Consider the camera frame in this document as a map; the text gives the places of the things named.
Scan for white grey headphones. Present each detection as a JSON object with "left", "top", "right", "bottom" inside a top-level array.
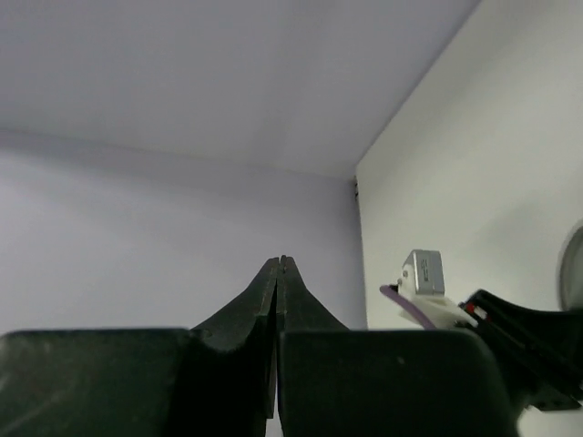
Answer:
[{"left": 557, "top": 220, "right": 583, "bottom": 310}]

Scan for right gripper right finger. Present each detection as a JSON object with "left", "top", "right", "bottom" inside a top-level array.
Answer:
[{"left": 276, "top": 256, "right": 349, "bottom": 436}]

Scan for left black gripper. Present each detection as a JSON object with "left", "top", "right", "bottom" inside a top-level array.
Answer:
[{"left": 459, "top": 290, "right": 582, "bottom": 413}]

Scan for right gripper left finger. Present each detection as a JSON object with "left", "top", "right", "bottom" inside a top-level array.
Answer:
[{"left": 193, "top": 258, "right": 279, "bottom": 419}]

